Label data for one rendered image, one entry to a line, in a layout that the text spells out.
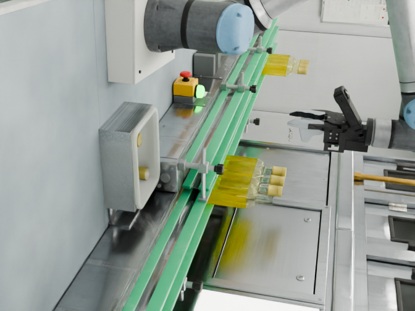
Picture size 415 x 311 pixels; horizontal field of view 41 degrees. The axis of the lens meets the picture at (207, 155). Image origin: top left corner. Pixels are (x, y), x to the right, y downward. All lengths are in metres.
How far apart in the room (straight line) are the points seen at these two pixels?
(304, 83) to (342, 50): 0.67
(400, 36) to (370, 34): 6.26
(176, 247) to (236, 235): 0.36
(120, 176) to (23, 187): 0.37
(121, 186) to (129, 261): 0.18
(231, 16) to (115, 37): 0.27
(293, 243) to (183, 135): 0.47
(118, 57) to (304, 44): 6.35
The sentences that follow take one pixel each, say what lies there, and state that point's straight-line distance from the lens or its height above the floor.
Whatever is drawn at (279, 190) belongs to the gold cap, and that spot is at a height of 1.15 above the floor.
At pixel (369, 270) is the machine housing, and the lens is 1.71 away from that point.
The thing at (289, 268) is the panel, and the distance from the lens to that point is 1.60.
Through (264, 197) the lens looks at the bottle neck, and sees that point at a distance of 1.63.
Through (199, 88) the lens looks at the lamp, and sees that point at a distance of 1.86.
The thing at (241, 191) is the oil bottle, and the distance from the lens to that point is 1.62.
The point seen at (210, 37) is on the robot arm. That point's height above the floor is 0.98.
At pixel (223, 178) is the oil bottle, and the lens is 1.68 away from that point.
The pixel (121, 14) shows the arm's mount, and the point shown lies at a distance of 1.28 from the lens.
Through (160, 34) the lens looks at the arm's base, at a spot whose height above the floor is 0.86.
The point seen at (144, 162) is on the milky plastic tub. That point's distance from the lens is 1.49.
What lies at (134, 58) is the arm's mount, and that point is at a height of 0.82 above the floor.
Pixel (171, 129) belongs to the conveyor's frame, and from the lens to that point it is 1.69.
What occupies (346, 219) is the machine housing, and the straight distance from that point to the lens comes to 1.83.
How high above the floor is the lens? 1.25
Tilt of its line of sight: 11 degrees down
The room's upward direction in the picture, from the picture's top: 97 degrees clockwise
